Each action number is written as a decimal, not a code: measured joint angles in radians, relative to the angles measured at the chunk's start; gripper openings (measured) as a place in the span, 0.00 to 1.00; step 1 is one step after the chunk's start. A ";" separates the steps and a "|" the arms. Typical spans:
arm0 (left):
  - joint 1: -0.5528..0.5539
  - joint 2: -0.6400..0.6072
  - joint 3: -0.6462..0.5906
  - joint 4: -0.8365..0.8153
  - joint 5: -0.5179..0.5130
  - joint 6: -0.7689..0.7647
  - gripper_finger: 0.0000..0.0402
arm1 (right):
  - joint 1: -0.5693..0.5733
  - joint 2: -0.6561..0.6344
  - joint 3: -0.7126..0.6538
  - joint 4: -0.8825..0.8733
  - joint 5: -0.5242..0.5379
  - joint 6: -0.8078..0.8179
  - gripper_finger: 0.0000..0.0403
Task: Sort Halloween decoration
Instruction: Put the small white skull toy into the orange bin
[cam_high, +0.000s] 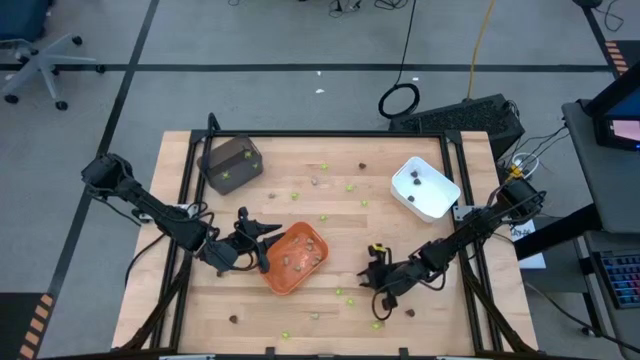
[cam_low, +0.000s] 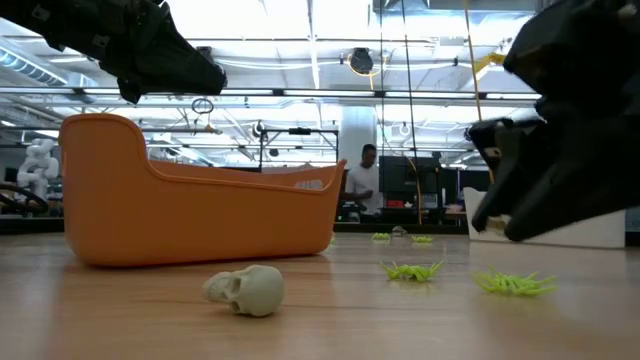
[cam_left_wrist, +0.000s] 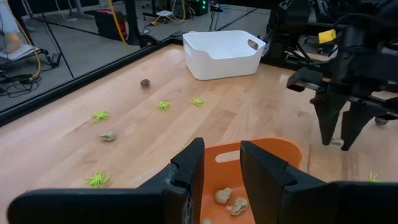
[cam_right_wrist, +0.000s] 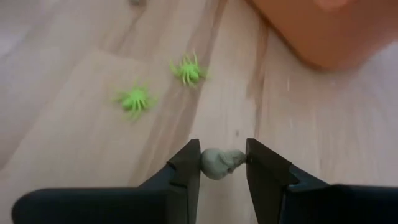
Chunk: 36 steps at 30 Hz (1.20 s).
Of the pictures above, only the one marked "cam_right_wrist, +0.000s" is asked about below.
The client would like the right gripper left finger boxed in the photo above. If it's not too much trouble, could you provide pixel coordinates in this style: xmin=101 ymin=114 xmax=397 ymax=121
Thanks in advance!
xmin=12 ymin=139 xmax=202 ymax=224

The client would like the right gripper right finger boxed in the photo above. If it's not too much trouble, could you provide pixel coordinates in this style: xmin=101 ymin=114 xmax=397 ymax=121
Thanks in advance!
xmin=246 ymin=138 xmax=398 ymax=224

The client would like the beige plastic skull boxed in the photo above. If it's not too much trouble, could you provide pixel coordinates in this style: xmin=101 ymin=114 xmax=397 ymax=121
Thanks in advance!
xmin=200 ymin=148 xmax=248 ymax=181

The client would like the neon green plastic spider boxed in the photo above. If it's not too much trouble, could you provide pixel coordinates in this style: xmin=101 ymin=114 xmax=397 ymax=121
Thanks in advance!
xmin=111 ymin=79 xmax=159 ymax=122
xmin=169 ymin=51 xmax=209 ymax=90

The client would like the orange plastic bin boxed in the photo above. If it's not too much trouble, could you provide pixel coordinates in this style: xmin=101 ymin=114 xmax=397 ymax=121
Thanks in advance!
xmin=245 ymin=0 xmax=398 ymax=72

